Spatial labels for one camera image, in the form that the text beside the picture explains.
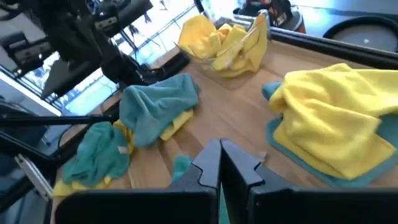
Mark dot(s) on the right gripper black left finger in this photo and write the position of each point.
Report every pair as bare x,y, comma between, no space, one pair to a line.
174,205

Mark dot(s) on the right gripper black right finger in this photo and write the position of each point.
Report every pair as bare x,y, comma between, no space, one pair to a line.
280,205

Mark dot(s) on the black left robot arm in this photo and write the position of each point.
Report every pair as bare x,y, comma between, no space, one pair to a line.
77,37

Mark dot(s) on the yellow cloth pile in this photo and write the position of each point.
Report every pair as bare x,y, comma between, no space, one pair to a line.
199,63

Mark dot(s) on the orange black shop vacuum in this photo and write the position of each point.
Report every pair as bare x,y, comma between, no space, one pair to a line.
280,12

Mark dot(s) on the silver metal bracket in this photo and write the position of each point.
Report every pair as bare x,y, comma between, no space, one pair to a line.
34,177

